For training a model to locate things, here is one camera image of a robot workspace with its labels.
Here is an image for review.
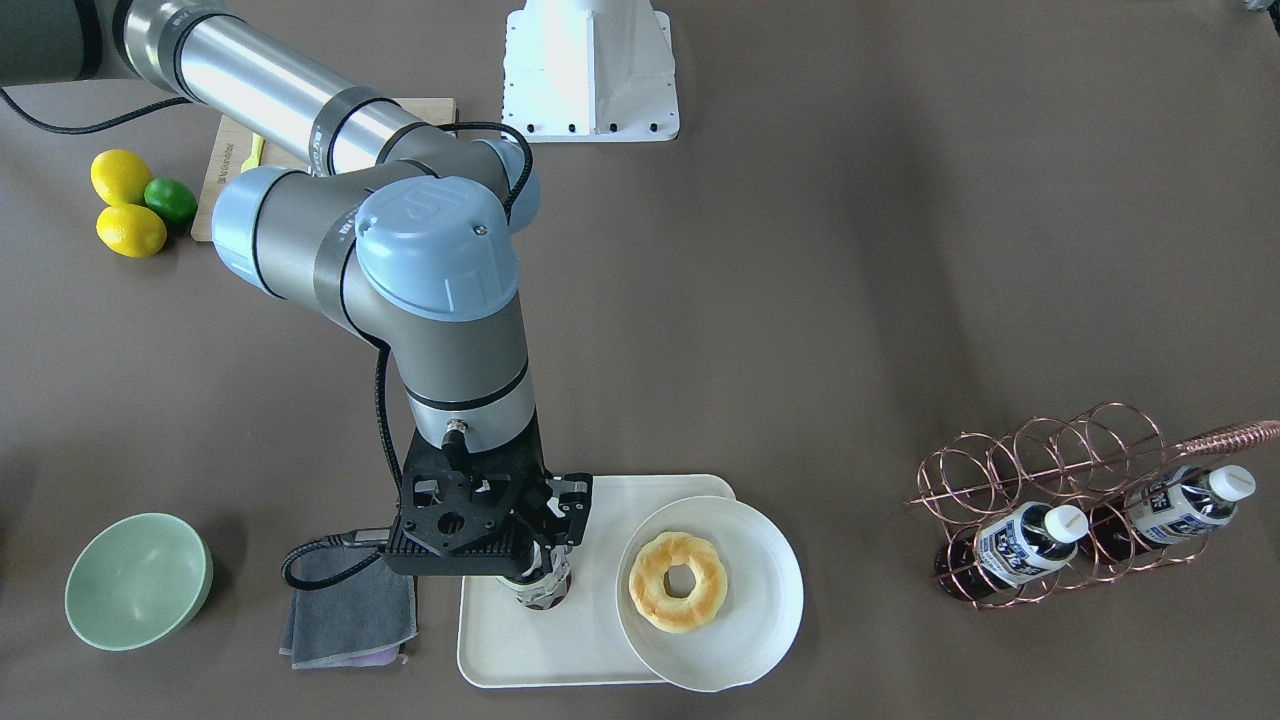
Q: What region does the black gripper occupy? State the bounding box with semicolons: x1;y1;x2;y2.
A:
381;410;593;579

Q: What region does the tea bottle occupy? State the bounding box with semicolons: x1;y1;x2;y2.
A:
934;502;1089;601
497;544;572;611
1082;465;1257;564

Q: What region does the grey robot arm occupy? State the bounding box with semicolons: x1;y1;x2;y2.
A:
3;1;593;589

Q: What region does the cream serving tray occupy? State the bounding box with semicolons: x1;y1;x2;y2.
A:
457;474;736;688

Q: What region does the grey folded cloth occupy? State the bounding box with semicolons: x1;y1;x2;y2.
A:
279;559;419;670

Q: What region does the glazed donut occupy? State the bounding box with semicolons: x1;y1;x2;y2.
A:
626;530;730;634

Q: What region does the white round plate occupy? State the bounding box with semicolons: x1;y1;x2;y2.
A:
616;496;804;693

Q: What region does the green bowl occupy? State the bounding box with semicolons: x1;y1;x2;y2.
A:
64;512;214;652

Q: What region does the yellow plastic knife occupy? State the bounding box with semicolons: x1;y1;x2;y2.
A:
241;133;265;172

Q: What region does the green lime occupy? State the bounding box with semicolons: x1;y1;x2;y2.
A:
143;177;198;227

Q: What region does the wooden cutting board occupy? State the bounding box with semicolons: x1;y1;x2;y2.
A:
189;97;460;243

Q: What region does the lower whole lemon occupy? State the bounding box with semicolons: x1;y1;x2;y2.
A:
95;204;168;258

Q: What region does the whole lemon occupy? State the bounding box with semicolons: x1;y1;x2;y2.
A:
90;149;154;206
95;204;168;258

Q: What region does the upper whole lemon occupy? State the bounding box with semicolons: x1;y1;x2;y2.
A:
90;149;154;206

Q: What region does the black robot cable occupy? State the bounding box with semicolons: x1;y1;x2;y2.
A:
0;88;535;593

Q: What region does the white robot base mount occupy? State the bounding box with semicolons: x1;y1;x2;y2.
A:
502;1;681;143

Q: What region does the copper wire bottle rack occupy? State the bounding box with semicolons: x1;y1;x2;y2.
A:
911;404;1277;609

